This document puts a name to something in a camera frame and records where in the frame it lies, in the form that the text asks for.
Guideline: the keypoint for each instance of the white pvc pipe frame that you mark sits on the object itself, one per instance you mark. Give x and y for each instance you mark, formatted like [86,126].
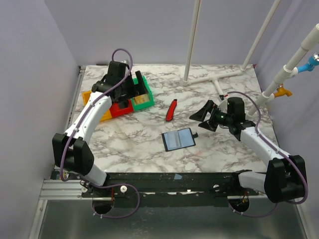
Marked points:
[215,77]

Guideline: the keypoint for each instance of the white pipe with blue fitting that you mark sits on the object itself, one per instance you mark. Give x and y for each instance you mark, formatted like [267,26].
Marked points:
[290,69]

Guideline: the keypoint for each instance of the yellow plastic bin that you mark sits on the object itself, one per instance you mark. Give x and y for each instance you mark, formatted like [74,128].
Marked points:
[86,97]

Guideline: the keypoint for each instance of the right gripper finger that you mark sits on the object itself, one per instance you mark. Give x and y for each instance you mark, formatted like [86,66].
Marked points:
[201,114]
[208,125]

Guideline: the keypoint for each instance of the green plastic bin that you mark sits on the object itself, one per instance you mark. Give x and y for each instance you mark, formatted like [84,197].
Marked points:
[145,105]

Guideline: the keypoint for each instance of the gold beige credit card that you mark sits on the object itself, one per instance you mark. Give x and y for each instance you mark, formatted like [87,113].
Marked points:
[141,99]

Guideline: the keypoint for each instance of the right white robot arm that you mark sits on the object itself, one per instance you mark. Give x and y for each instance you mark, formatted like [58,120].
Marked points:
[285,178]

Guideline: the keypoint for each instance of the aluminium extrusion rail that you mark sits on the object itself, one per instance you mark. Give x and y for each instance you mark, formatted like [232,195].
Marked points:
[62,190]

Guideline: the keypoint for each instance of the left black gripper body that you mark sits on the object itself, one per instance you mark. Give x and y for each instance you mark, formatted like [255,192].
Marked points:
[128,89]

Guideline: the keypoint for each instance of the red black utility knife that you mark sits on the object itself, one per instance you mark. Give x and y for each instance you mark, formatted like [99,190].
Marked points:
[170,112]

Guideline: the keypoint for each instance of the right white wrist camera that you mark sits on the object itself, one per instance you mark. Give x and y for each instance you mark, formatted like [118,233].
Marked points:
[223,103]

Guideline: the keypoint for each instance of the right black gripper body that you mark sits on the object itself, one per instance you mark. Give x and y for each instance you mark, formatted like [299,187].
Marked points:
[213,117]

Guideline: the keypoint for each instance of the black metal base rail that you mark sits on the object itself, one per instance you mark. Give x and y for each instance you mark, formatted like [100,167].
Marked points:
[178,203]

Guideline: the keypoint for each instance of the black leather card holder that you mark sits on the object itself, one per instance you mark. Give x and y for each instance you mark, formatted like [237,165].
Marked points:
[179,139]

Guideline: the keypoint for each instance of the red plastic bin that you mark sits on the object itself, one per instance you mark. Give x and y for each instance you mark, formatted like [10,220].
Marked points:
[122,108]

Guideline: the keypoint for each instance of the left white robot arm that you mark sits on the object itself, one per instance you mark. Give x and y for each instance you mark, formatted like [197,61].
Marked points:
[71,149]

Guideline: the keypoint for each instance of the yellow pipe fitting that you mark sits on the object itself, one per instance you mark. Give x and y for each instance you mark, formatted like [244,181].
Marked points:
[281,91]

